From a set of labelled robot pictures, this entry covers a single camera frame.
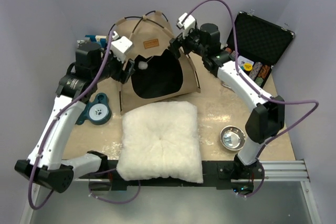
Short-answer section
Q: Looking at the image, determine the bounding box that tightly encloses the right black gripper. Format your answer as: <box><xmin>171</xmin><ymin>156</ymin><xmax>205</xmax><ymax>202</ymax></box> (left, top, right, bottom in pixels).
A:
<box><xmin>169</xmin><ymin>26</ymin><xmax>208</xmax><ymax>60</ymax></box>

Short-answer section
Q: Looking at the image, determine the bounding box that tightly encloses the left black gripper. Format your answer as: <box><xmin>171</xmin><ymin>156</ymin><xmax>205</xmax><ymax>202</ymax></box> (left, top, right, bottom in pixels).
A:
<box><xmin>93</xmin><ymin>42</ymin><xmax>135</xmax><ymax>84</ymax></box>

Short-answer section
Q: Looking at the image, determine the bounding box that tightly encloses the tan black pet tent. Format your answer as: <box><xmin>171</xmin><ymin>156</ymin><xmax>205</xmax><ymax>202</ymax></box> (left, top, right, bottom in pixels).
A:
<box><xmin>109</xmin><ymin>10</ymin><xmax>202</xmax><ymax>116</ymax></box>

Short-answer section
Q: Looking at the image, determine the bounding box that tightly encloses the white pillow cushion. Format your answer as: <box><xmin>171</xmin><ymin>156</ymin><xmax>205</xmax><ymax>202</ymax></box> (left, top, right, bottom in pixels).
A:
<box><xmin>117</xmin><ymin>101</ymin><xmax>204</xmax><ymax>184</ymax></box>

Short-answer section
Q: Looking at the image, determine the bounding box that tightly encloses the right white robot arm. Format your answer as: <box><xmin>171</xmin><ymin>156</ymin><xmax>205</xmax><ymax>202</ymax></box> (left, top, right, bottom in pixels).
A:
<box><xmin>169</xmin><ymin>23</ymin><xmax>285</xmax><ymax>178</ymax></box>

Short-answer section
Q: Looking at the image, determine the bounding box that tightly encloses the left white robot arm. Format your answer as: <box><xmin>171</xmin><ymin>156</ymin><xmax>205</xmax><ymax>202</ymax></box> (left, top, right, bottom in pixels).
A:
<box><xmin>15</xmin><ymin>36</ymin><xmax>134</xmax><ymax>193</ymax></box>

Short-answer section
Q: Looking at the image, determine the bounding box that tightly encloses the teal pet bowl holder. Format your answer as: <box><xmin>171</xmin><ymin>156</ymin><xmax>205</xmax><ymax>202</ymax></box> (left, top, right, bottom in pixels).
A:
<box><xmin>76</xmin><ymin>93</ymin><xmax>112</xmax><ymax>125</ymax></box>

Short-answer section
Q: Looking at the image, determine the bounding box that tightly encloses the steel pet bowl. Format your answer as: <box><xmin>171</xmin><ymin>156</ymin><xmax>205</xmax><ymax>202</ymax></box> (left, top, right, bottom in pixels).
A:
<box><xmin>219</xmin><ymin>125</ymin><xmax>245</xmax><ymax>151</ymax></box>

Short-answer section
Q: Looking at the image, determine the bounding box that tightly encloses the white pompom toy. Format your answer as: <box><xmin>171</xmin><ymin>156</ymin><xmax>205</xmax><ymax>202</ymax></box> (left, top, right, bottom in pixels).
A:
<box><xmin>138</xmin><ymin>61</ymin><xmax>148</xmax><ymax>70</ymax></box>

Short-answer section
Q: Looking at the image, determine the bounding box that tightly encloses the white card deck box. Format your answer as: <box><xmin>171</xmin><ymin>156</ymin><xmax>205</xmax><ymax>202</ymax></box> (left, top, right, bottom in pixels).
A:
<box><xmin>238</xmin><ymin>56</ymin><xmax>255</xmax><ymax>67</ymax></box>

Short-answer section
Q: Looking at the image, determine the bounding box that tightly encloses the yellow dealer button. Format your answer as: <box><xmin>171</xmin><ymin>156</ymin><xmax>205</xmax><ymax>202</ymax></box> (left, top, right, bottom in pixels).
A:
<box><xmin>244</xmin><ymin>62</ymin><xmax>253</xmax><ymax>72</ymax></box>

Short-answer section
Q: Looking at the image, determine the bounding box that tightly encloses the black poker chip case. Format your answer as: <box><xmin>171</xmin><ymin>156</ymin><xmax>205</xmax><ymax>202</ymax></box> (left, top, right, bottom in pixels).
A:
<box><xmin>235</xmin><ymin>12</ymin><xmax>295</xmax><ymax>88</ymax></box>

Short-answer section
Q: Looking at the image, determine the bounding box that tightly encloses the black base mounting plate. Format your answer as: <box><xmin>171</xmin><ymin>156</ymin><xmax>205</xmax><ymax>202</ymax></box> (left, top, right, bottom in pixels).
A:
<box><xmin>82</xmin><ymin>159</ymin><xmax>265</xmax><ymax>195</ymax></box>

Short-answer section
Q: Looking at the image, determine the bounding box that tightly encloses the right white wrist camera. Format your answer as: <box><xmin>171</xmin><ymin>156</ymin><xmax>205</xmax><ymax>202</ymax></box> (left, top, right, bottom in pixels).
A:
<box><xmin>176</xmin><ymin>13</ymin><xmax>196</xmax><ymax>38</ymax></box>

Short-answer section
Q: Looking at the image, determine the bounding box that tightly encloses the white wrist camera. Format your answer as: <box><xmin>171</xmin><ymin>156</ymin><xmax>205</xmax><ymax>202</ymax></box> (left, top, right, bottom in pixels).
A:
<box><xmin>176</xmin><ymin>13</ymin><xmax>196</xmax><ymax>38</ymax></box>
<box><xmin>109</xmin><ymin>31</ymin><xmax>134</xmax><ymax>63</ymax></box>

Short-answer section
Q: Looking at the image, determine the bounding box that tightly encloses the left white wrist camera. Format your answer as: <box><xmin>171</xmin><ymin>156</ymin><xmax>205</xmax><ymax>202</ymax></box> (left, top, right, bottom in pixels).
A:
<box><xmin>109</xmin><ymin>31</ymin><xmax>134</xmax><ymax>63</ymax></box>

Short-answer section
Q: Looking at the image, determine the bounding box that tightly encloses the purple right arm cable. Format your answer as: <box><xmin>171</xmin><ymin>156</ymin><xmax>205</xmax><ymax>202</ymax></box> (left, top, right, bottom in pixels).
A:
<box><xmin>183</xmin><ymin>0</ymin><xmax>320</xmax><ymax>198</ymax></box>

